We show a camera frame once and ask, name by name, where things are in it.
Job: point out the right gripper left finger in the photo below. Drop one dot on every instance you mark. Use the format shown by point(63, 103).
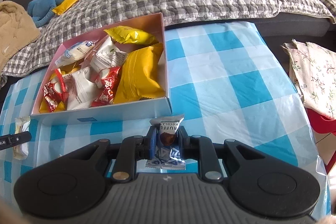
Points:
point(146, 145)

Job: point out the pink white cardboard box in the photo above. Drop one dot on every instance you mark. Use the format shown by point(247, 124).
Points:
point(50, 106)

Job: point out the cream yellow snack packet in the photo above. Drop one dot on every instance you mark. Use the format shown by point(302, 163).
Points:
point(21, 150)

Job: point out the small yellow packet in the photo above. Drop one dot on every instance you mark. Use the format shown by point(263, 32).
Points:
point(129, 35)

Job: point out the tan fleece blanket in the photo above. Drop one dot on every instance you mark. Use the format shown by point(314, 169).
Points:
point(17, 30)

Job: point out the small red white packet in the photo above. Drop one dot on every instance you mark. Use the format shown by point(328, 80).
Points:
point(53, 91)

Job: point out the yellow packet on sofa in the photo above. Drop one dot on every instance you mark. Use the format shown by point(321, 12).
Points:
point(64, 6)

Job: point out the white green snack packet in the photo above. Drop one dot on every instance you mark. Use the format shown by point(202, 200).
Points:
point(107, 55)

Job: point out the pink clear snack packet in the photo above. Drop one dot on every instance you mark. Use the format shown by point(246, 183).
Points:
point(71, 65)

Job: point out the dark chocolate truffle packet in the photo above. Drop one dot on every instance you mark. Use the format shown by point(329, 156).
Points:
point(167, 153)

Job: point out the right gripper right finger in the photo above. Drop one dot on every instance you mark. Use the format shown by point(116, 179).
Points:
point(188, 145)

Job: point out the white printed snack packet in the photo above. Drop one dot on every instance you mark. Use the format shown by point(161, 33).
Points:
point(82, 91)

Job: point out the red object at right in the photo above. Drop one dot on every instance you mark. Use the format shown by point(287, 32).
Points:
point(322, 125)

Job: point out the floral fabric bag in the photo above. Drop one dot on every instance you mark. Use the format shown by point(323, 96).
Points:
point(312, 71)

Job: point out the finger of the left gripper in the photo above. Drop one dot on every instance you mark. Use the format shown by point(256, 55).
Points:
point(12, 140)

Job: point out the red white snack packet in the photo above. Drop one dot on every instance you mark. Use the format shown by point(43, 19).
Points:
point(107, 82)

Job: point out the blue checkered tablecloth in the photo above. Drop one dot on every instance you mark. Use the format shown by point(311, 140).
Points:
point(228, 85)

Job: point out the blue plush toy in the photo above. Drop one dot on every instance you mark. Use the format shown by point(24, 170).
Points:
point(41, 11)

